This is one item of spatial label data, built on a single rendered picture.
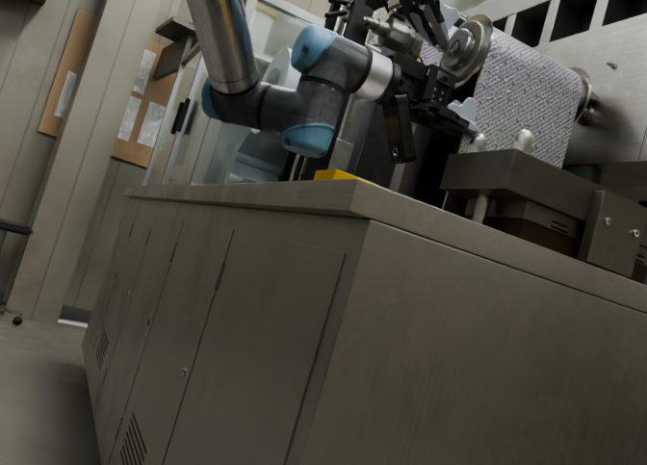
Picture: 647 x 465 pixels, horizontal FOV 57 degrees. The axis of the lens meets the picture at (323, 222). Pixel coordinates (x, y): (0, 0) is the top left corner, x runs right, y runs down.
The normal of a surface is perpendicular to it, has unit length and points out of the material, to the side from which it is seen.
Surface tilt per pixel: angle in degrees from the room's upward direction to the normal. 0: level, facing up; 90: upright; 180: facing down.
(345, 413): 90
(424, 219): 90
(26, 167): 90
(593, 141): 90
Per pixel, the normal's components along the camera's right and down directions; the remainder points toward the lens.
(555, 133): 0.40, 0.05
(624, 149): -0.87, -0.29
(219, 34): 0.07, 0.82
